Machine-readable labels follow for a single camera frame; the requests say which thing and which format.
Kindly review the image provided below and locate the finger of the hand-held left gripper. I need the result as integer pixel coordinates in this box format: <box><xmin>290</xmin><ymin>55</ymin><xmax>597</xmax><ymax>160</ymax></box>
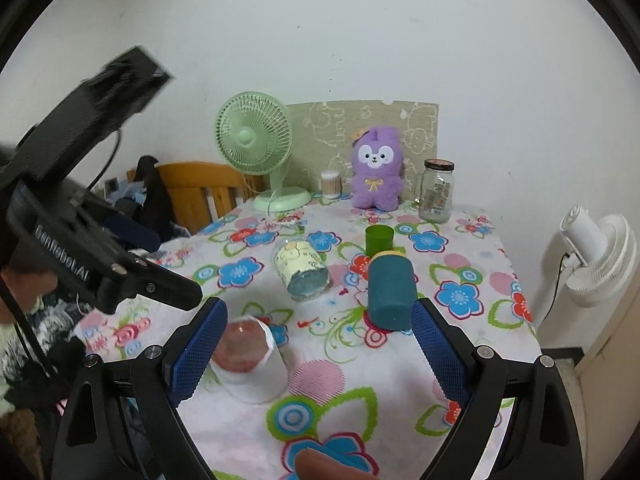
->
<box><xmin>127</xmin><ymin>259</ymin><xmax>204</xmax><ymax>312</ymax></box>

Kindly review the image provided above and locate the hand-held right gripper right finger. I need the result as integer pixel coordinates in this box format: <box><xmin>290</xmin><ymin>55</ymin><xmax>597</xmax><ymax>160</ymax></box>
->
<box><xmin>410</xmin><ymin>297</ymin><xmax>586</xmax><ymax>480</ymax></box>

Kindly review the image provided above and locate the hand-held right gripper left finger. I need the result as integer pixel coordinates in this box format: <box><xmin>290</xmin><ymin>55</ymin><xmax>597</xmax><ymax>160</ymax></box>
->
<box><xmin>52</xmin><ymin>297</ymin><xmax>229</xmax><ymax>480</ymax></box>

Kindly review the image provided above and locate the white paper cup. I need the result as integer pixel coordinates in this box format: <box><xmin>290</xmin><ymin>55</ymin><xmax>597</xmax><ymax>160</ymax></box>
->
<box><xmin>210</xmin><ymin>316</ymin><xmax>292</xmax><ymax>404</ymax></box>

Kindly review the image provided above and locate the teal cup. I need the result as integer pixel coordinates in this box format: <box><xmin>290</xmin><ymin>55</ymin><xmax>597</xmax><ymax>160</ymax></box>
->
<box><xmin>367</xmin><ymin>249</ymin><xmax>416</xmax><ymax>332</ymax></box>

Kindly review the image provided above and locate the small green cup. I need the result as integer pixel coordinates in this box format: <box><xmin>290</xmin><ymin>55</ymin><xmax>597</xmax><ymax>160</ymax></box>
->
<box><xmin>365</xmin><ymin>225</ymin><xmax>395</xmax><ymax>256</ymax></box>

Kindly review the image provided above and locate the printed glass cup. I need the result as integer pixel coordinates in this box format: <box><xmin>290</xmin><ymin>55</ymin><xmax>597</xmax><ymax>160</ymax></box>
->
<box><xmin>271</xmin><ymin>240</ymin><xmax>331</xmax><ymax>302</ymax></box>

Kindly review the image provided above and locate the person's right hand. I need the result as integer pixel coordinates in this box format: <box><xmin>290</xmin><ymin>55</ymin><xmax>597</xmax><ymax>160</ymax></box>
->
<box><xmin>294</xmin><ymin>447</ymin><xmax>373</xmax><ymax>480</ymax></box>

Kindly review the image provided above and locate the dark blue cloth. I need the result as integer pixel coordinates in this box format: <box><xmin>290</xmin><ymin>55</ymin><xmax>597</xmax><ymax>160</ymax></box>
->
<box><xmin>102</xmin><ymin>209</ymin><xmax>162</xmax><ymax>252</ymax></box>

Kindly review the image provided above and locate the black cloth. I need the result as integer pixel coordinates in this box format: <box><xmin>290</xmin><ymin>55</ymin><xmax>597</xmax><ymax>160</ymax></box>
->
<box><xmin>135</xmin><ymin>156</ymin><xmax>177</xmax><ymax>241</ymax></box>

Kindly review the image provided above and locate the wooden chair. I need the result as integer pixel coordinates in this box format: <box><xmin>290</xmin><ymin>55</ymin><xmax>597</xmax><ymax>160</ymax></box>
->
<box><xmin>127</xmin><ymin>161</ymin><xmax>266</xmax><ymax>235</ymax></box>

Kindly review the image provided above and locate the floral tablecloth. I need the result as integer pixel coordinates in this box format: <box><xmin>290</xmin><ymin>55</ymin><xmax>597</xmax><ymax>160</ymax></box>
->
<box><xmin>75</xmin><ymin>195</ymin><xmax>543</xmax><ymax>480</ymax></box>

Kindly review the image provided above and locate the person's dark printed clothing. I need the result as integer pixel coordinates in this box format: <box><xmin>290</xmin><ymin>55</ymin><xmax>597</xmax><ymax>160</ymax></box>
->
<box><xmin>0</xmin><ymin>287</ymin><xmax>88</xmax><ymax>413</ymax></box>

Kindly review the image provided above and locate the clear glass jar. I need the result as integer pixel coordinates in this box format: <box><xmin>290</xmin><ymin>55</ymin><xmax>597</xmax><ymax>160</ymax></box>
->
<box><xmin>417</xmin><ymin>159</ymin><xmax>456</xmax><ymax>223</ymax></box>

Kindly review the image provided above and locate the beige cabinet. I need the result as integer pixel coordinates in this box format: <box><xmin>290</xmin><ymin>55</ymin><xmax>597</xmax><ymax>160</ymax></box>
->
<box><xmin>572</xmin><ymin>320</ymin><xmax>637</xmax><ymax>443</ymax></box>

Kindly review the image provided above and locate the green table fan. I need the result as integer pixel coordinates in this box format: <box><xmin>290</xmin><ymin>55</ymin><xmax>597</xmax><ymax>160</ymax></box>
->
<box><xmin>215</xmin><ymin>91</ymin><xmax>313</xmax><ymax>212</ymax></box>

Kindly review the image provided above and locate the cotton swab container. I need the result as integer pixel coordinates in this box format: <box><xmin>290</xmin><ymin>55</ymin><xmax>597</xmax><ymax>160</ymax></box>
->
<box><xmin>320</xmin><ymin>170</ymin><xmax>343</xmax><ymax>198</ymax></box>

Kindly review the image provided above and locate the purple plush toy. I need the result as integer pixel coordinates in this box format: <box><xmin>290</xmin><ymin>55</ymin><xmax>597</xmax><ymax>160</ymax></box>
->
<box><xmin>348</xmin><ymin>126</ymin><xmax>405</xmax><ymax>210</ymax></box>

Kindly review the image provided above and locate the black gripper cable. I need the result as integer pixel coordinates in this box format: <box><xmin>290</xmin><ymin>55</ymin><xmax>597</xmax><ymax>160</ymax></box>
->
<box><xmin>86</xmin><ymin>129</ymin><xmax>124</xmax><ymax>196</ymax></box>

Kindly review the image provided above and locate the white fan black cable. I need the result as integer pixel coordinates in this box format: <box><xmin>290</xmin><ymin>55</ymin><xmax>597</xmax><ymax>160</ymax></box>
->
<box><xmin>541</xmin><ymin>254</ymin><xmax>572</xmax><ymax>328</ymax></box>

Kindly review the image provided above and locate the beige printed wall board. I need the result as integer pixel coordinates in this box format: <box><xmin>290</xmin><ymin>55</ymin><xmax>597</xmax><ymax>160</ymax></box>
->
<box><xmin>286</xmin><ymin>101</ymin><xmax>440</xmax><ymax>202</ymax></box>

